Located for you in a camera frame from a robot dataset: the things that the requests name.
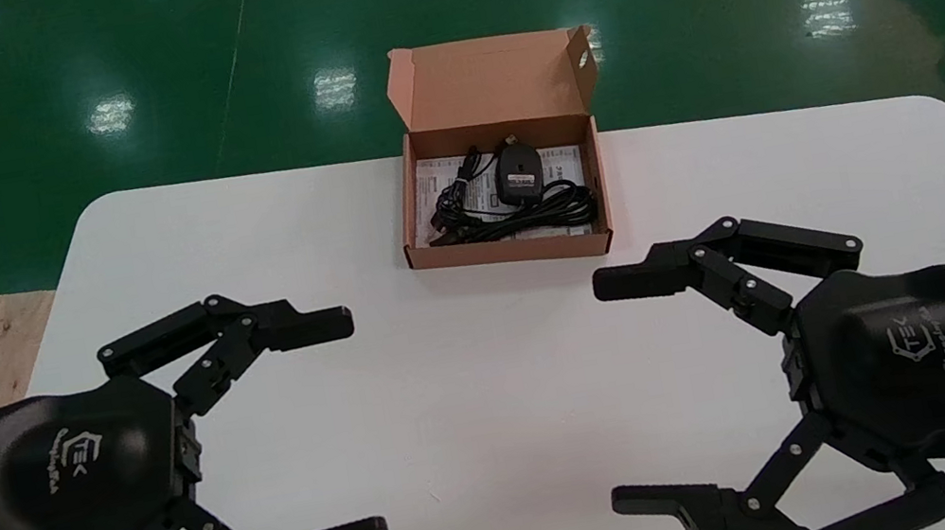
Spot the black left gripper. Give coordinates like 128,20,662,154
0,273,390,530

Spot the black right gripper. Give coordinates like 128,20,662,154
568,179,945,530

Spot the thick black power cord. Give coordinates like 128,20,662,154
414,123,602,255

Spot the thin black USB cable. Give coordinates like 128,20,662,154
419,144,508,239

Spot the open brown cardboard box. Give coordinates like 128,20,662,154
370,17,630,289

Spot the white printed instruction sheet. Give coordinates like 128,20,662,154
406,135,596,263

